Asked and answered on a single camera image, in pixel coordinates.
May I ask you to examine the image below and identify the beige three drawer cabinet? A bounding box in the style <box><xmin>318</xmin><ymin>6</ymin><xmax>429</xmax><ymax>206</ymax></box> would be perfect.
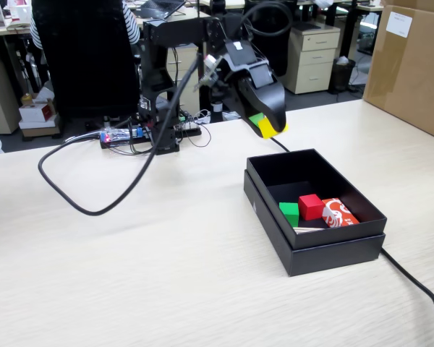
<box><xmin>276</xmin><ymin>24</ymin><xmax>341</xmax><ymax>95</ymax></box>

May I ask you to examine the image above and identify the small white red carton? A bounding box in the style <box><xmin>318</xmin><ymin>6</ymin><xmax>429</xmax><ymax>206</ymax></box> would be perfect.
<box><xmin>19</xmin><ymin>103</ymin><xmax>57</xmax><ymax>124</ymax></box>

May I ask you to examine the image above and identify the beige storage cabinet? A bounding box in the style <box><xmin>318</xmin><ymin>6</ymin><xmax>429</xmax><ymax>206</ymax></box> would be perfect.
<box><xmin>0</xmin><ymin>53</ymin><xmax>22</xmax><ymax>135</ymax></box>

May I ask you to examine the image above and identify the beige office desk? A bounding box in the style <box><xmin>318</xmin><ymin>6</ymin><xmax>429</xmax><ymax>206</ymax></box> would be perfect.
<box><xmin>133</xmin><ymin>5</ymin><xmax>247</xmax><ymax>28</ymax></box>

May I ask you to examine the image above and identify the large black office chair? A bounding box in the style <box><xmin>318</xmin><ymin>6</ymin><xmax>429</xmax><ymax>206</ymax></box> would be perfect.
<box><xmin>31</xmin><ymin>0</ymin><xmax>142</xmax><ymax>120</ymax></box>

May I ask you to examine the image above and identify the black open box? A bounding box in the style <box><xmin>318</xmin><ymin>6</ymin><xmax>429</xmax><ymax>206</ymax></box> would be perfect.
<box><xmin>242</xmin><ymin>169</ymin><xmax>387</xmax><ymax>278</ymax></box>

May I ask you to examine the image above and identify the yellow wooden cube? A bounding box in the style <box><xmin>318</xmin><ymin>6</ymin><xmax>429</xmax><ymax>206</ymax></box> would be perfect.
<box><xmin>257</xmin><ymin>116</ymin><xmax>289</xmax><ymax>140</ymax></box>

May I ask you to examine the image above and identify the person in striped shirt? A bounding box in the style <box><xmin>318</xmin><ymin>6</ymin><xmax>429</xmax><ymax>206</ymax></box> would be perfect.
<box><xmin>28</xmin><ymin>0</ymin><xmax>141</xmax><ymax>51</ymax></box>

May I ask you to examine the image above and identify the green terminal circuit board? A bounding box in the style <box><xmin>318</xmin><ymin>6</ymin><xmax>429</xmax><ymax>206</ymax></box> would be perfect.
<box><xmin>176</xmin><ymin>111</ymin><xmax>208</xmax><ymax>131</ymax></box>

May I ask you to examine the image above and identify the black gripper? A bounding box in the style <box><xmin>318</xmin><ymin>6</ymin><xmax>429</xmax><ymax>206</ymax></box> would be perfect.
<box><xmin>218</xmin><ymin>39</ymin><xmax>288</xmax><ymax>138</ymax></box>

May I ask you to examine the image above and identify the red wooden cube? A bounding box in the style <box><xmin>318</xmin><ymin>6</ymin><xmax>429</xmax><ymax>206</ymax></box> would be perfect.
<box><xmin>297</xmin><ymin>194</ymin><xmax>326</xmax><ymax>221</ymax></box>

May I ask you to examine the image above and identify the black cardboard box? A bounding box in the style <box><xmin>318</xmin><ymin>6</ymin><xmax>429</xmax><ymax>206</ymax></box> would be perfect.
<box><xmin>246</xmin><ymin>147</ymin><xmax>388</xmax><ymax>250</ymax></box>

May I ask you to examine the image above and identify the large brown cardboard box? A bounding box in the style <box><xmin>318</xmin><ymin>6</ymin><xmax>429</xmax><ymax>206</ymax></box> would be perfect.
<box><xmin>362</xmin><ymin>0</ymin><xmax>434</xmax><ymax>144</ymax></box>

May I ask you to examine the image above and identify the black laptop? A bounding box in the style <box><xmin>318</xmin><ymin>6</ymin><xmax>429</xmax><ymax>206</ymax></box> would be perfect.
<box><xmin>135</xmin><ymin>0</ymin><xmax>187</xmax><ymax>21</ymax></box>

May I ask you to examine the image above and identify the thick black camera cable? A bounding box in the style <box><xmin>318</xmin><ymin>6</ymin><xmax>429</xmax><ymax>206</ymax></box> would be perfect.
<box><xmin>38</xmin><ymin>53</ymin><xmax>213</xmax><ymax>217</ymax></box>

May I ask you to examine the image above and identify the black mesh office chair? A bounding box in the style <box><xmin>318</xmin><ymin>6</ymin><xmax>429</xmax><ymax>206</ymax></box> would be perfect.
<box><xmin>224</xmin><ymin>0</ymin><xmax>299</xmax><ymax>113</ymax></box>

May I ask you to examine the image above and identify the controller circuit board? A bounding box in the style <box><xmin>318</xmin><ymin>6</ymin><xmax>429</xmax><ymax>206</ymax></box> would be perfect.
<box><xmin>99</xmin><ymin>126</ymin><xmax>145</xmax><ymax>144</ymax></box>

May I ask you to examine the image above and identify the black cable across table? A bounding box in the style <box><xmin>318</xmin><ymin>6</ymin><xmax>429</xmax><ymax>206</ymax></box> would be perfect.
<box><xmin>269</xmin><ymin>136</ymin><xmax>434</xmax><ymax>347</ymax></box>

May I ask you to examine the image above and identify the black trash bin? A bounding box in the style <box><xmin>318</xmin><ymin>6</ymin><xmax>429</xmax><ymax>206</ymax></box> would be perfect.
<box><xmin>328</xmin><ymin>57</ymin><xmax>357</xmax><ymax>94</ymax></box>

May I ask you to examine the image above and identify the green wooden cube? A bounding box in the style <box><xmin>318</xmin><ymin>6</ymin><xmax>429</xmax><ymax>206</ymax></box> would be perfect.
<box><xmin>278</xmin><ymin>202</ymin><xmax>300</xmax><ymax>228</ymax></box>

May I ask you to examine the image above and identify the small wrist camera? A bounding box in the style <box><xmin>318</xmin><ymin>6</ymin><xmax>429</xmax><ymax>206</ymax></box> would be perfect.
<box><xmin>193</xmin><ymin>53</ymin><xmax>225</xmax><ymax>91</ymax></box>

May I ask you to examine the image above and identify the red white printed carton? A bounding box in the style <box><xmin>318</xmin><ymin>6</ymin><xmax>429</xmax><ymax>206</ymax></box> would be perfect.
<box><xmin>321</xmin><ymin>197</ymin><xmax>360</xmax><ymax>228</ymax></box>

